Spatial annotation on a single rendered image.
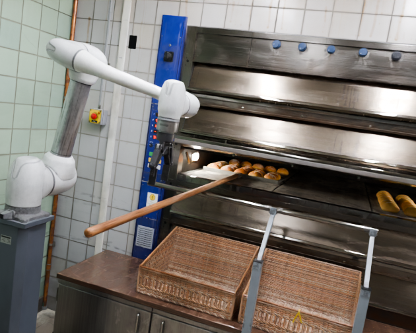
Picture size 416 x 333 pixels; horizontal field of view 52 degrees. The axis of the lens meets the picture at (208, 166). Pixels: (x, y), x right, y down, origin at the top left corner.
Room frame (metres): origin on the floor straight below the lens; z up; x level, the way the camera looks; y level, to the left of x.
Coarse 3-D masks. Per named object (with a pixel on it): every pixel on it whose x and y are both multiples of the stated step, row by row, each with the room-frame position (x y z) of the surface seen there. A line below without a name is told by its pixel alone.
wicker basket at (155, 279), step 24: (168, 240) 2.53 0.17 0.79; (192, 240) 2.58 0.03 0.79; (216, 240) 2.55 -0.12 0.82; (144, 264) 2.24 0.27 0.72; (168, 264) 2.57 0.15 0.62; (192, 264) 2.53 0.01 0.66; (216, 264) 2.50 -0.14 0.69; (240, 264) 2.46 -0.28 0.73; (144, 288) 2.18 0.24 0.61; (168, 288) 2.14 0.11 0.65; (192, 288) 2.10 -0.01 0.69; (216, 288) 2.06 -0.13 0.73; (240, 288) 2.14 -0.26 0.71; (216, 312) 2.05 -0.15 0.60
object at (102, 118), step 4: (92, 108) 2.81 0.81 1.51; (96, 108) 2.84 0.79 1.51; (92, 112) 2.80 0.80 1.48; (96, 112) 2.79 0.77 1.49; (100, 112) 2.78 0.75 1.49; (104, 112) 2.81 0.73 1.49; (100, 116) 2.78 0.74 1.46; (104, 116) 2.82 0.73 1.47; (88, 120) 2.81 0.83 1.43; (92, 120) 2.80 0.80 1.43; (96, 120) 2.79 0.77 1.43; (100, 120) 2.79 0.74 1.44; (104, 120) 2.82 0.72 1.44; (100, 124) 2.79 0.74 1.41; (104, 124) 2.83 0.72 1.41
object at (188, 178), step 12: (180, 180) 2.67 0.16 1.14; (192, 180) 2.65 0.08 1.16; (204, 180) 2.62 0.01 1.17; (216, 180) 2.65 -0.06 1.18; (240, 192) 2.55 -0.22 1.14; (252, 192) 2.53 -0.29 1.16; (264, 192) 2.51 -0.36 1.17; (276, 192) 2.54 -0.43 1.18; (300, 204) 2.44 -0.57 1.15; (312, 204) 2.42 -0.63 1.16; (324, 204) 2.40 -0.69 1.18; (336, 204) 2.43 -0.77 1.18; (360, 216) 2.34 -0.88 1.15; (372, 216) 2.32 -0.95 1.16; (384, 216) 2.30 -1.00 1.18
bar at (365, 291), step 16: (256, 208) 2.14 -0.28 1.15; (272, 208) 2.11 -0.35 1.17; (272, 224) 2.09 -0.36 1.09; (336, 224) 2.02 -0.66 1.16; (352, 224) 2.00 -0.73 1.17; (368, 256) 1.88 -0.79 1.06; (256, 272) 1.90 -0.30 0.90; (368, 272) 1.83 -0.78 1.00; (256, 288) 1.89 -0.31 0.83; (368, 288) 1.77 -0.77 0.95
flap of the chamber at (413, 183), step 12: (180, 144) 2.62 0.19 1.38; (192, 144) 2.50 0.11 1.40; (204, 144) 2.48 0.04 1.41; (240, 156) 2.59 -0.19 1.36; (252, 156) 2.41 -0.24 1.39; (264, 156) 2.37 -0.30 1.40; (276, 156) 2.35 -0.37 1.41; (312, 168) 2.43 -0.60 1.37; (324, 168) 2.27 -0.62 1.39; (336, 168) 2.25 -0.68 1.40; (348, 168) 2.23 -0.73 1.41; (384, 180) 2.25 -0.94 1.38; (396, 180) 2.16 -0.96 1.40; (408, 180) 2.14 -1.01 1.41
